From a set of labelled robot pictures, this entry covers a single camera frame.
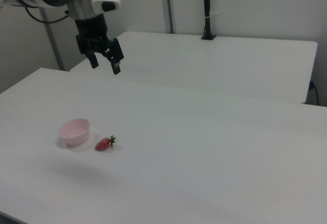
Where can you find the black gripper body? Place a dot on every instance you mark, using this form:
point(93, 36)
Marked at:
point(92, 32)

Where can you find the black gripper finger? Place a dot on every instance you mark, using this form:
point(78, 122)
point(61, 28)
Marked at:
point(116, 55)
point(93, 60)

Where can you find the pink plastic bowl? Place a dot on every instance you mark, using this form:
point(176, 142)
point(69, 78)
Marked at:
point(74, 131)

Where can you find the red strawberry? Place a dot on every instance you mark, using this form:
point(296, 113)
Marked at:
point(104, 143)

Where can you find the white table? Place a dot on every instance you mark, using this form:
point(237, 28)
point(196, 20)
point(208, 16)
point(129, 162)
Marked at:
point(204, 63)

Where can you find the grey metal frame post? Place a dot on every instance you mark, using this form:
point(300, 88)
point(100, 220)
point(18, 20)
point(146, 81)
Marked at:
point(168, 4)
point(52, 40)

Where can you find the black camera pole with base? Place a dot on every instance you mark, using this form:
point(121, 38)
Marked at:
point(207, 9)

